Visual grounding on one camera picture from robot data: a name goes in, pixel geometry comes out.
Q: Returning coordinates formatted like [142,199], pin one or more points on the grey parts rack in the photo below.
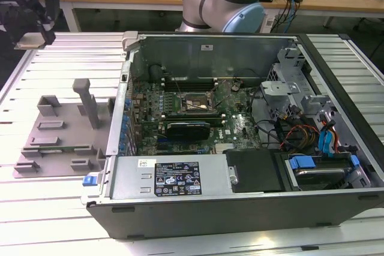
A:
[69,136]

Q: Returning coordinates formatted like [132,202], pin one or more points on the round coin battery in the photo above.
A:
[235,87]

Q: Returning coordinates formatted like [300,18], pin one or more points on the green motherboard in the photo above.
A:
[150,100]

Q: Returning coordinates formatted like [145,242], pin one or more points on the graphics card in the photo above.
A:
[187,131]

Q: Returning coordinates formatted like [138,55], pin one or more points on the black grey PC case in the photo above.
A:
[210,214]

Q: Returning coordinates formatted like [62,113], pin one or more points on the CPU socket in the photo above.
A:
[195,100]

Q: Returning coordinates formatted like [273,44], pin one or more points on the silver metal drive cage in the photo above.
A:
[279,88]

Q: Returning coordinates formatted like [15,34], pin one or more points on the black plastic bay cover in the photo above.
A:
[255,172]

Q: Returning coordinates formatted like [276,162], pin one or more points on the silver power supply unit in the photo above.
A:
[135,178]

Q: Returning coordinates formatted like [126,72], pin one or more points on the blue disk carrier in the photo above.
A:
[303,163]

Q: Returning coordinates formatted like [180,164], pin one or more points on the RAM slot white clips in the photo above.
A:
[195,78]
[195,84]

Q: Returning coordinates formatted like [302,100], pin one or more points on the CPU with silver top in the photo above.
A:
[28,41]

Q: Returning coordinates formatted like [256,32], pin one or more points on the silver finned heat sink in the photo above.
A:
[225,149]

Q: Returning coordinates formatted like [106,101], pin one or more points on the silver hard disk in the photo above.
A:
[318,175]

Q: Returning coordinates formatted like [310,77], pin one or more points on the blue case latch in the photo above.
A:
[90,180]

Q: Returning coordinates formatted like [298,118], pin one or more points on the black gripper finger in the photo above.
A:
[10,25]
[45,4]

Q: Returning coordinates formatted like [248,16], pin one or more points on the RAM slot black clips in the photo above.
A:
[195,81]
[195,87]

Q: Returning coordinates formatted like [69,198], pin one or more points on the white label sticker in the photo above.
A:
[207,47]

